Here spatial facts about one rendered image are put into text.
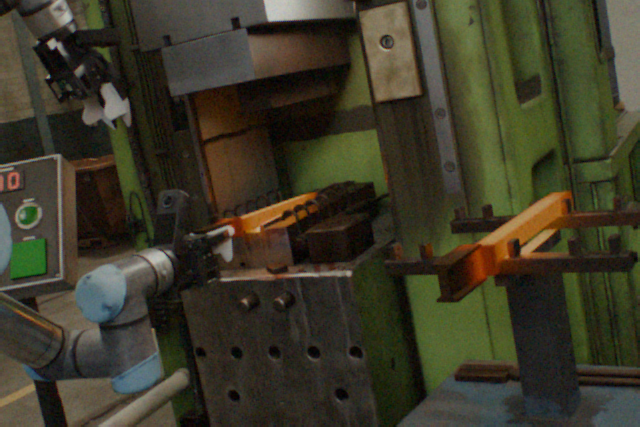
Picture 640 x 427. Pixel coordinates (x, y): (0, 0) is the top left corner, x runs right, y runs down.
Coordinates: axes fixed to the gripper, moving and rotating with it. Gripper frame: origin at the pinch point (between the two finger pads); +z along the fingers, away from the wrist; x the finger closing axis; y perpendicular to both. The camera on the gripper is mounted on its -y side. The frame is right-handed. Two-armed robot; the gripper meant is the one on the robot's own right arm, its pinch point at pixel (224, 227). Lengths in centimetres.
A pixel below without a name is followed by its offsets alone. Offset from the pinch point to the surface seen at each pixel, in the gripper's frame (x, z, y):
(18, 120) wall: -732, 612, -59
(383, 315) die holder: 22.0, 13.2, 21.9
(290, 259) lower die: 7.0, 9.0, 8.9
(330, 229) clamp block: 16.6, 9.1, 3.9
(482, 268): 56, -29, 3
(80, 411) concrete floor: -188, 124, 99
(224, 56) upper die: 1.8, 8.2, -30.6
